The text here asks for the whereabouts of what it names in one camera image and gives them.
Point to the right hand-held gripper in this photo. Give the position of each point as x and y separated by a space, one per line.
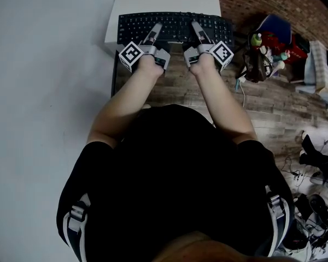
221 53

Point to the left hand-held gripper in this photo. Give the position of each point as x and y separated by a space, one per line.
129 53

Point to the black keyboard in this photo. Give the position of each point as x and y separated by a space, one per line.
175 26

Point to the person's left forearm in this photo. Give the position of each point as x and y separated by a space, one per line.
125 100

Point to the person's right forearm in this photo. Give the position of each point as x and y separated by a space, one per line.
221 100

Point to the green bottle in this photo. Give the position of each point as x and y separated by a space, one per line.
256 40

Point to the dark brown bag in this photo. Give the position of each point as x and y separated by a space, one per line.
252 64

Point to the red bag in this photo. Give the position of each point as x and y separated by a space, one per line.
273 42

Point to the blue chair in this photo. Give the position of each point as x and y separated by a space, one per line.
276 26

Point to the teal cup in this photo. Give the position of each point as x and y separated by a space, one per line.
283 55

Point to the plaid cloth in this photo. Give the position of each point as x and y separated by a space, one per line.
315 64

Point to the person's black shirt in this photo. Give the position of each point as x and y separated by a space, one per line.
175 173

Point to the black round device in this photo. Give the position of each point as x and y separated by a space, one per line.
318 207

